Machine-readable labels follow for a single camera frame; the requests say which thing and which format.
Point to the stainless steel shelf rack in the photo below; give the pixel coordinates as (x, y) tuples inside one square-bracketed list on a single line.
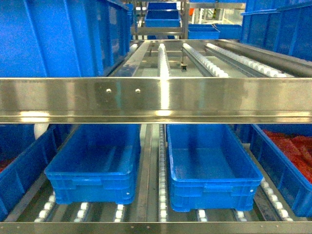
[(160, 83)]

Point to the blue bin right red parts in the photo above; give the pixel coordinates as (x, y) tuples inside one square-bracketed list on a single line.
[(294, 187)]

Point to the blue bin red parts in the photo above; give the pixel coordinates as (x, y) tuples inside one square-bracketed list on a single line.
[(294, 187), (19, 175)]

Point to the blue bin left red parts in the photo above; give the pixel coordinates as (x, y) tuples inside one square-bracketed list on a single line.
[(19, 175)]

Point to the empty blue bin right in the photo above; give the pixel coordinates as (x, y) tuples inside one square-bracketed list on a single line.
[(209, 168)]

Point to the empty blue bin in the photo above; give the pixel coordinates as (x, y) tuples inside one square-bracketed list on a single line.
[(209, 168), (98, 163)]

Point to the empty blue bin left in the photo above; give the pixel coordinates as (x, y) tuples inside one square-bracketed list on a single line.
[(98, 163)]

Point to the large blue crate upper left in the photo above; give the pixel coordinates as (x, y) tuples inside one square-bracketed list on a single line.
[(62, 38)]

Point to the large blue crate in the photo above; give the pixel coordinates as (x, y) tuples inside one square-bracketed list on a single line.
[(282, 26), (62, 38)]

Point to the large blue crate upper right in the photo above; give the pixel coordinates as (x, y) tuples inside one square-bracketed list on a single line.
[(282, 26)]

